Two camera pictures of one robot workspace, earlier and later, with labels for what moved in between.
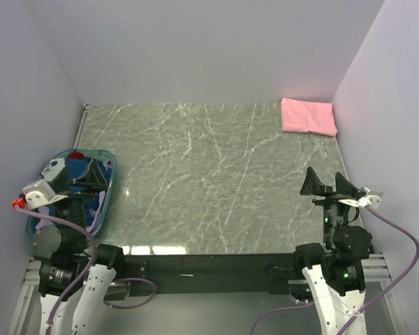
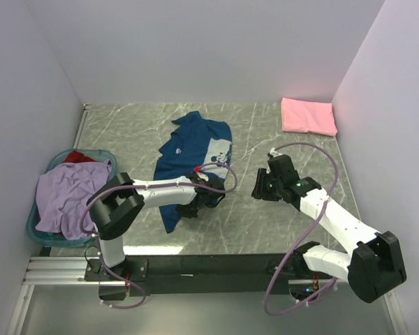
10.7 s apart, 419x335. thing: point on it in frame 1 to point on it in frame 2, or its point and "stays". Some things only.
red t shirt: [76, 155] stays
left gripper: [93, 176] to [181, 211]
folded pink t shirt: [309, 116] stays
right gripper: [343, 186] to [260, 190]
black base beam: [211, 274] stays
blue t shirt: [75, 168] to [199, 144]
